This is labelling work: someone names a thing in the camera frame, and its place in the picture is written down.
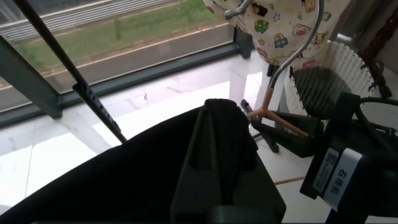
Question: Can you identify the white laundry basket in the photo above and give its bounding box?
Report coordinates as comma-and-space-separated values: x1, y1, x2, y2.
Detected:
278, 40, 376, 121

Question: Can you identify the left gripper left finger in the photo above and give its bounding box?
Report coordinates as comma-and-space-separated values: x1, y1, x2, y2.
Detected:
170, 105, 223, 223

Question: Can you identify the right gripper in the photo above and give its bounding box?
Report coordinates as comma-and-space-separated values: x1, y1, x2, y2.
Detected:
249, 91, 398, 159

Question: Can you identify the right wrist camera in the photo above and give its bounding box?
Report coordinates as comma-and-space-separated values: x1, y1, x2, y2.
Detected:
299, 144, 398, 219

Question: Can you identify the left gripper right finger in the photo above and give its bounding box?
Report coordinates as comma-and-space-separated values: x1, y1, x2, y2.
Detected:
231, 154, 287, 223

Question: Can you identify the pink clothes hanger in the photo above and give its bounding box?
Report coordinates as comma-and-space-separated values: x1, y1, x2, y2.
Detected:
224, 0, 326, 187

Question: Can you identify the black garment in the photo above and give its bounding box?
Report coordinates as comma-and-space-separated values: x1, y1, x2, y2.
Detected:
0, 98, 259, 224

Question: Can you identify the window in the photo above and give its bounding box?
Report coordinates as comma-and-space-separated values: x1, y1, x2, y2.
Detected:
0, 0, 253, 128

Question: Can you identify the cream printed garment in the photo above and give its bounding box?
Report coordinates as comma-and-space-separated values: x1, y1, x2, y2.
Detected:
203, 0, 352, 71

